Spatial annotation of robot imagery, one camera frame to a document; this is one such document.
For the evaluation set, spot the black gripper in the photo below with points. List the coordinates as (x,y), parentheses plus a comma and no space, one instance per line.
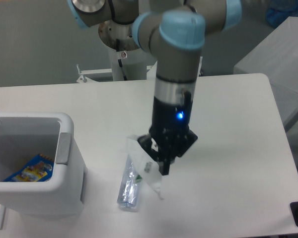
(170,131)

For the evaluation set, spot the white plastic bag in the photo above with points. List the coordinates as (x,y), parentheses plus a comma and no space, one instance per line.
(144,165)

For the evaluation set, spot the clear plastic water bottle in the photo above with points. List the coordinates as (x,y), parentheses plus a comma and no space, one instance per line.
(130,186)

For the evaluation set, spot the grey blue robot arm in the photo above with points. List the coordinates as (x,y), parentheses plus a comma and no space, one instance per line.
(175,38)

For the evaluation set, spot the white trash can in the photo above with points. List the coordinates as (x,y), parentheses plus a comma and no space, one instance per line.
(22,137)

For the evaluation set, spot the blue snack wrapper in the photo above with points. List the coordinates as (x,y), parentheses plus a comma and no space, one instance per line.
(38,169)

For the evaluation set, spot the white covered side table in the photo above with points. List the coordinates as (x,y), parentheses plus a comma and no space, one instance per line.
(277,58)

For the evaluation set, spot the blue object at top right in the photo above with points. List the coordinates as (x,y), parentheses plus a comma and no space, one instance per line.
(279,10)

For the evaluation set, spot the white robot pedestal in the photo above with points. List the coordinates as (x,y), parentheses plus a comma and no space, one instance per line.
(127,60)

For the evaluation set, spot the white pedestal base frame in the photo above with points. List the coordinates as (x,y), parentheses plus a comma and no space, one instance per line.
(105,75)

